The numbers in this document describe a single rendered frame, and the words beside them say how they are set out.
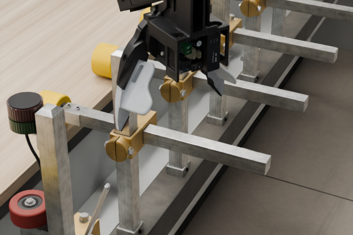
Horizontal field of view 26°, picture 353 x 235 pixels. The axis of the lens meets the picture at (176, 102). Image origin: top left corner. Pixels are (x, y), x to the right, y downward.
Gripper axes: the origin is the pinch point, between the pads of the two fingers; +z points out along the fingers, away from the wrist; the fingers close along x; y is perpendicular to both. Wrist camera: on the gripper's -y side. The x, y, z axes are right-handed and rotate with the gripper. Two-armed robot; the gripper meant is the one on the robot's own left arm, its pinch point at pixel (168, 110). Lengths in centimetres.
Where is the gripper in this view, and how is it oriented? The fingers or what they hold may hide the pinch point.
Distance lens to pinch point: 95.3
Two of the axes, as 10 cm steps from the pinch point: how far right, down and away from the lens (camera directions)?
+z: 0.0, 8.5, 5.2
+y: 5.5, 4.4, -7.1
